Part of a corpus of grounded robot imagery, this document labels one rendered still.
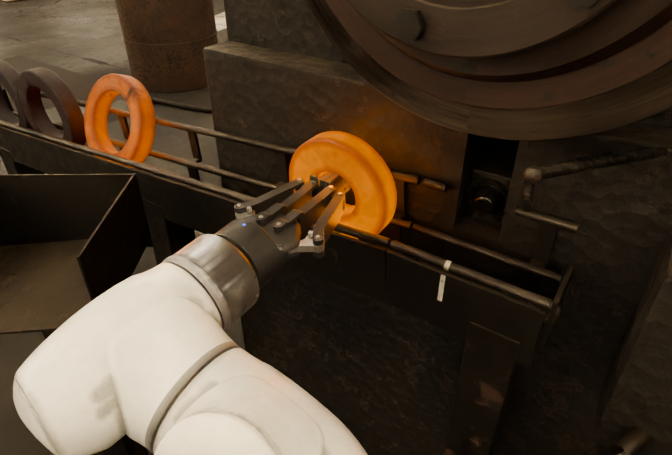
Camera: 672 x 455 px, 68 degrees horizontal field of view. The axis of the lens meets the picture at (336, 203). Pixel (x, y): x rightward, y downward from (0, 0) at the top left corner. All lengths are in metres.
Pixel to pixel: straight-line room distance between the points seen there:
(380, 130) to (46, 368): 0.46
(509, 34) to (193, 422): 0.34
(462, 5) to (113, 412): 0.39
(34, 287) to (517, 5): 0.72
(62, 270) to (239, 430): 0.56
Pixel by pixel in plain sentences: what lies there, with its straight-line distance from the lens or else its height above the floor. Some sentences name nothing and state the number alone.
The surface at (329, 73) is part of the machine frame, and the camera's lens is 0.70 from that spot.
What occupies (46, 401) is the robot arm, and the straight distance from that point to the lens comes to 0.43.
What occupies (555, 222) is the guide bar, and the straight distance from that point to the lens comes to 0.62.
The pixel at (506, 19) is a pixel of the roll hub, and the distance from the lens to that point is 0.38.
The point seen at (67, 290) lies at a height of 0.60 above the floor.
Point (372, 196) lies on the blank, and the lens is 0.61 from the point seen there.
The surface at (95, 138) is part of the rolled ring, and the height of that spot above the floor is 0.67.
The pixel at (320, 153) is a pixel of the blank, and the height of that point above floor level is 0.80.
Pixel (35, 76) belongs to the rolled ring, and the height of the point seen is 0.77.
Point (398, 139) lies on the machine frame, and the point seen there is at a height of 0.80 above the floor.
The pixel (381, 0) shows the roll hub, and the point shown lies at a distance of 0.42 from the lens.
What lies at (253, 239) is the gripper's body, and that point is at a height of 0.79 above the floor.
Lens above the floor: 1.08
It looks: 32 degrees down
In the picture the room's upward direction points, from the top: straight up
